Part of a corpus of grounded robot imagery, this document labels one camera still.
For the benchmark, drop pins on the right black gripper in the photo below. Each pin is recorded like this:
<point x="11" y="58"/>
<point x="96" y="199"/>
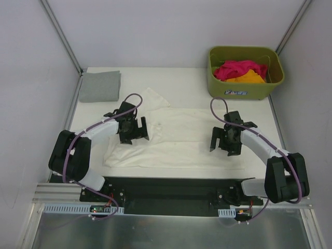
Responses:
<point x="221" y="140"/>

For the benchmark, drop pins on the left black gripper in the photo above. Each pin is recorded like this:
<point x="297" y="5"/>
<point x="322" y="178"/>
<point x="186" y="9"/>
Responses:
<point x="137" y="130"/>

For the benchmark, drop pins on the cream white t shirt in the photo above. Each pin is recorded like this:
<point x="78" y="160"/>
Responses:
<point x="179" y="138"/>

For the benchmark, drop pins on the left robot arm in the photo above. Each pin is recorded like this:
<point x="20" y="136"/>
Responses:
<point x="71" y="154"/>

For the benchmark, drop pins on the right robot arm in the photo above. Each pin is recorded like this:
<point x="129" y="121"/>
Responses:
<point x="286" y="178"/>

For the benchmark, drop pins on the folded grey t shirt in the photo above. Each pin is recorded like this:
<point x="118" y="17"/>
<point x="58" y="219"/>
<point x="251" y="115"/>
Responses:
<point x="100" y="87"/>

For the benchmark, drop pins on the magenta pink t shirt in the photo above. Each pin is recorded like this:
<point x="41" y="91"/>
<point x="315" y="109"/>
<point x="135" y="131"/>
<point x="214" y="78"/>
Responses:
<point x="233" y="69"/>

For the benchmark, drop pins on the orange t shirt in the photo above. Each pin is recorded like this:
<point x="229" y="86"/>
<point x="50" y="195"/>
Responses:
<point x="249" y="77"/>

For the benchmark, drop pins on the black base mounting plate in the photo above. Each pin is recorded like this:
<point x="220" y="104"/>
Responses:
<point x="173" y="196"/>

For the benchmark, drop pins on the olive green plastic bin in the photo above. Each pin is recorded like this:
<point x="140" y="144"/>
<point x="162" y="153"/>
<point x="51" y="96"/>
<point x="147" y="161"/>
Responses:
<point x="244" y="91"/>

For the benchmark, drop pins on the right white cable duct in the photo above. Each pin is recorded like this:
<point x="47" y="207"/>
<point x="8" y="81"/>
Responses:
<point x="233" y="212"/>

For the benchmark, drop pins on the white cable duct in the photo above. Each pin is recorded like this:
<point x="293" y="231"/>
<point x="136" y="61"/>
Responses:
<point x="82" y="209"/>
<point x="233" y="212"/>

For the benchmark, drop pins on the aluminium frame rail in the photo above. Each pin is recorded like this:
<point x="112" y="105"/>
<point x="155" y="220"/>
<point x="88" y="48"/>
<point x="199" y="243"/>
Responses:
<point x="70" y="193"/>

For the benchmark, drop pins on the left white cable duct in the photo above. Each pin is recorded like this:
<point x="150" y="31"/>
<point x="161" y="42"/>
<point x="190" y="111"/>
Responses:
<point x="82" y="209"/>

